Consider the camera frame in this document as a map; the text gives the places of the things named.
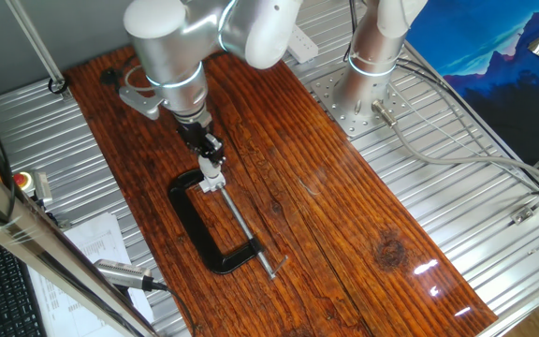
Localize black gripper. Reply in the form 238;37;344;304
177;120;227;166

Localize white LED light bulb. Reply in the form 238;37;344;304
197;154;224;181

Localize white lamp socket adapter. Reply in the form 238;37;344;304
198;171;228;194

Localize black C-clamp with steel screw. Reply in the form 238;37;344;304
168;167;290;282

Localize brown wooden board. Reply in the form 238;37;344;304
63;35;499;337

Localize white power strip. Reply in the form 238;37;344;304
286;25;320;66

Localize printed paper sheet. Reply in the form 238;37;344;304
28;212;156;337

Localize red emergency stop button box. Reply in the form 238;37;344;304
12;168;54;208

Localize thin aluminium pole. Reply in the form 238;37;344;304
5;0;72;100

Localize black keyboard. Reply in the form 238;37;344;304
0;227;49;337

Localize blue mountain picture mat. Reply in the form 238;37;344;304
404;0;539;166

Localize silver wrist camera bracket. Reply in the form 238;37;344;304
118;85;166;122

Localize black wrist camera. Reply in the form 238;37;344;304
99;67;124;91

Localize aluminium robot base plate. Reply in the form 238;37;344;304
309;65;414;139

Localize silver camera on stand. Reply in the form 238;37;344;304
94;258;154;292

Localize black camera cable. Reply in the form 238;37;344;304
150;279;198;337

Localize long aluminium frame bar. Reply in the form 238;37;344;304
0;138;161;337

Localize black cable loop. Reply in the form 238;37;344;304
342;0;359;63

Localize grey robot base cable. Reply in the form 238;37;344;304
371;98;539;188

